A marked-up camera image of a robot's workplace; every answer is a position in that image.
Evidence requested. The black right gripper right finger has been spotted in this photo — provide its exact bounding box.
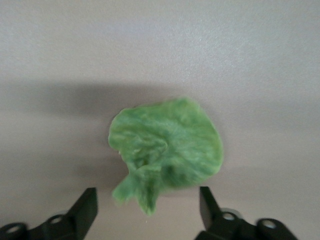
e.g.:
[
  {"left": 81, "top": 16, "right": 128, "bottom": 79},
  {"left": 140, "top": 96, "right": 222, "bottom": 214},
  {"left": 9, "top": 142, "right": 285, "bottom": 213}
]
[{"left": 198, "top": 186, "right": 301, "bottom": 240}]

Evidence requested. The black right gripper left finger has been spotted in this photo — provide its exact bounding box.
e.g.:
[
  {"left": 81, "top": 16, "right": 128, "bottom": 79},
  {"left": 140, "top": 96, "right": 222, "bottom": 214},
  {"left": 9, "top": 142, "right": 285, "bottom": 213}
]
[{"left": 0, "top": 187, "right": 98, "bottom": 240}]

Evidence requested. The green lettuce leaf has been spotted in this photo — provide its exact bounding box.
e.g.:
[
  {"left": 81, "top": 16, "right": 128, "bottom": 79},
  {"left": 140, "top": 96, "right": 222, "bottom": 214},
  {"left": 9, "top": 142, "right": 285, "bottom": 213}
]
[{"left": 108, "top": 96, "right": 224, "bottom": 217}]

